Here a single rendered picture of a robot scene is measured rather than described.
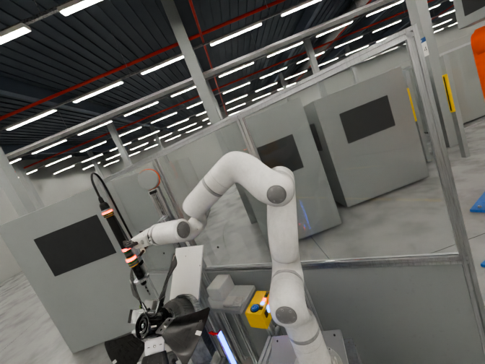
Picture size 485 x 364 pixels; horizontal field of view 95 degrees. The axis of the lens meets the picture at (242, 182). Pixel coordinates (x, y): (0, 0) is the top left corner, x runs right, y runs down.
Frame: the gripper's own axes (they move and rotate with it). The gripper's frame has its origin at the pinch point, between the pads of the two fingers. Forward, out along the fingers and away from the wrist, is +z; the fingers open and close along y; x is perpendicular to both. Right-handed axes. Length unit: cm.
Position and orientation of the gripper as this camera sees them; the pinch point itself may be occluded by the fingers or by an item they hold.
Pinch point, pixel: (134, 238)
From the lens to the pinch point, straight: 111.9
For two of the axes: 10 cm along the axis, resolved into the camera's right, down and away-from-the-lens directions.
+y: 4.4, -3.2, 8.4
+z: -8.2, 2.4, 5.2
